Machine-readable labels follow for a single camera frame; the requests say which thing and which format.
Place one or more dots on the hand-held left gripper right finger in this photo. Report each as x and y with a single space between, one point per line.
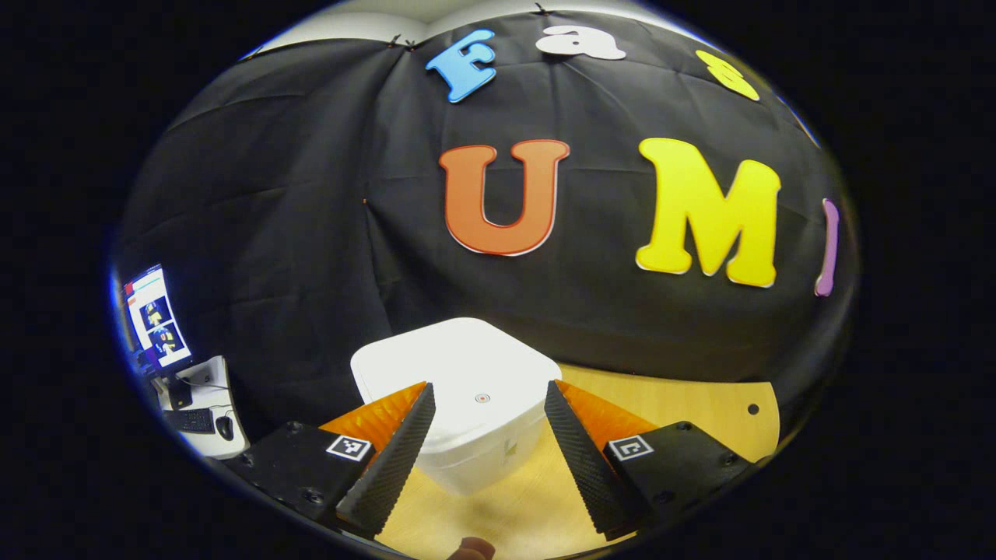
580 459

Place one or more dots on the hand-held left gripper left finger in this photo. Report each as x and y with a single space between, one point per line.
393 459

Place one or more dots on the white desktop garbage bin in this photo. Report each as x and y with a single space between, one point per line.
467 365

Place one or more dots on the black computer mouse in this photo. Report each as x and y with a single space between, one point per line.
225 428

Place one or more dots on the wooden desktop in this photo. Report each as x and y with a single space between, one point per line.
685 404

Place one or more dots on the computer monitor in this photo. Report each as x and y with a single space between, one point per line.
156 319

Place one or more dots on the white side desk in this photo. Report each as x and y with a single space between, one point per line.
204 446

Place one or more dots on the black keyboard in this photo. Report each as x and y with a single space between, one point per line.
191 421

